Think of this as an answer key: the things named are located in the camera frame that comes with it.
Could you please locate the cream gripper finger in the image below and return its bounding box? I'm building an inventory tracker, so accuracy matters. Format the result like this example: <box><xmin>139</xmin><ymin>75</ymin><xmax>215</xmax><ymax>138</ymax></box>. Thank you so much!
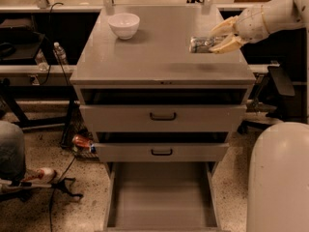
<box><xmin>211</xmin><ymin>15</ymin><xmax>239</xmax><ymax>37</ymax></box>
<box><xmin>210</xmin><ymin>34</ymin><xmax>247</xmax><ymax>54</ymax></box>

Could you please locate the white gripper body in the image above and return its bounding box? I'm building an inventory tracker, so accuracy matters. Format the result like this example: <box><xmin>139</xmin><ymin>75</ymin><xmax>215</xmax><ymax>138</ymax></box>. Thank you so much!
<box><xmin>235</xmin><ymin>6</ymin><xmax>269</xmax><ymax>44</ymax></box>

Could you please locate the silver redbull can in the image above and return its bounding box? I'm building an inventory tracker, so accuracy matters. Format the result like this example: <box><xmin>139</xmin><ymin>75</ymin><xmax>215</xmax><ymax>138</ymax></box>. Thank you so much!
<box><xmin>189</xmin><ymin>36</ymin><xmax>224</xmax><ymax>53</ymax></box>

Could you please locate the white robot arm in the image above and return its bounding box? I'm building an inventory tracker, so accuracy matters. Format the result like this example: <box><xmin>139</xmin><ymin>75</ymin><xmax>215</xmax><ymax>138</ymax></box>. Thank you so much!
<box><xmin>211</xmin><ymin>0</ymin><xmax>309</xmax><ymax>232</ymax></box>

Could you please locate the grey metal drawer cabinet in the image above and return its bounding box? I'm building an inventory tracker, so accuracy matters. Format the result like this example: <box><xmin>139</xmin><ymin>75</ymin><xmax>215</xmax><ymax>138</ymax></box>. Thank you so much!
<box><xmin>70</xmin><ymin>5</ymin><xmax>257</xmax><ymax>166</ymax></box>

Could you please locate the grey top drawer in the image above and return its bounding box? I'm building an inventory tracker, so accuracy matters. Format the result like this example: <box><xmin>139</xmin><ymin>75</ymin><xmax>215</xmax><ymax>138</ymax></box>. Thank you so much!
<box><xmin>80</xmin><ymin>105</ymin><xmax>245</xmax><ymax>132</ymax></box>

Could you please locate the grey middle drawer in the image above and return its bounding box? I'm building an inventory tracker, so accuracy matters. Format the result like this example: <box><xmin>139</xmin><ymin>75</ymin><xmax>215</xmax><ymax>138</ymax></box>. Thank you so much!
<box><xmin>94</xmin><ymin>143</ymin><xmax>229</xmax><ymax>162</ymax></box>

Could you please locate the grey open bottom drawer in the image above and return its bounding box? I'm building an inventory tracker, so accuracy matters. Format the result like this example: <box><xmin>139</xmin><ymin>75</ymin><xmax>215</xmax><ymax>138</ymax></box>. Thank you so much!
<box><xmin>103</xmin><ymin>162</ymin><xmax>222</xmax><ymax>232</ymax></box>

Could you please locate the black office chair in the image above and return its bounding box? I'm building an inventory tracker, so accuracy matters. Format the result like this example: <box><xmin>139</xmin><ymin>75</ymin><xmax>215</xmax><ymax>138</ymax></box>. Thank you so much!
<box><xmin>237</xmin><ymin>65</ymin><xmax>309</xmax><ymax>135</ymax></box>

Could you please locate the white ceramic bowl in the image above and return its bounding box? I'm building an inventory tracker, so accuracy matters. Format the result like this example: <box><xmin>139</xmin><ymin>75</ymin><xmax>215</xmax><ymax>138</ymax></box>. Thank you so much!
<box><xmin>108</xmin><ymin>13</ymin><xmax>140</xmax><ymax>40</ymax></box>

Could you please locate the clear plastic water bottle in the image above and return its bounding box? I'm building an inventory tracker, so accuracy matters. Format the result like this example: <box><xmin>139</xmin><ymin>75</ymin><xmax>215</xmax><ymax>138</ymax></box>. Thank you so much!
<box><xmin>54</xmin><ymin>42</ymin><xmax>69</xmax><ymax>66</ymax></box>

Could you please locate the orange bottle on floor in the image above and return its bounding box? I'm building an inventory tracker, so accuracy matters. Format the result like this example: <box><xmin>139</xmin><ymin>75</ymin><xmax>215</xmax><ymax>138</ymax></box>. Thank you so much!
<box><xmin>72</xmin><ymin>134</ymin><xmax>96</xmax><ymax>153</ymax></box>

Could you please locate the black tripod stand base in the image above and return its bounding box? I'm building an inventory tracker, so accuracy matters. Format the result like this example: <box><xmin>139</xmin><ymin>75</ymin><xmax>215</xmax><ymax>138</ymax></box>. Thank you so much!
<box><xmin>0</xmin><ymin>177</ymin><xmax>85</xmax><ymax>202</ymax></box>

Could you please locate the white red sneaker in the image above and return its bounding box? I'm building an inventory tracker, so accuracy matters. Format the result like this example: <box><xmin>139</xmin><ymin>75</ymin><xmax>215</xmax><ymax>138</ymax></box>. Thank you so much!
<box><xmin>22</xmin><ymin>167</ymin><xmax>57</xmax><ymax>184</ymax></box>

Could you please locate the black wire basket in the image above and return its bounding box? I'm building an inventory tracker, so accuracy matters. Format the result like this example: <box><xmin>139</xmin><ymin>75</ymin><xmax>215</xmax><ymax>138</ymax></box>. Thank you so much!
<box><xmin>67</xmin><ymin>108</ymin><xmax>98</xmax><ymax>160</ymax></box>

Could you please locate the black desk frame left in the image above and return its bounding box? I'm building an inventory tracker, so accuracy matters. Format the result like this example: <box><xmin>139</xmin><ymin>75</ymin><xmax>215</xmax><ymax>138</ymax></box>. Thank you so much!
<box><xmin>0</xmin><ymin>78</ymin><xmax>76</xmax><ymax>148</ymax></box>

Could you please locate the black floor cable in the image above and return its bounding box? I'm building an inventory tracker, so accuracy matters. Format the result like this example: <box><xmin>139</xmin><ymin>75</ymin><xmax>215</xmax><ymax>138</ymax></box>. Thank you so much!
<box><xmin>47</xmin><ymin>155</ymin><xmax>77</xmax><ymax>232</ymax></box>

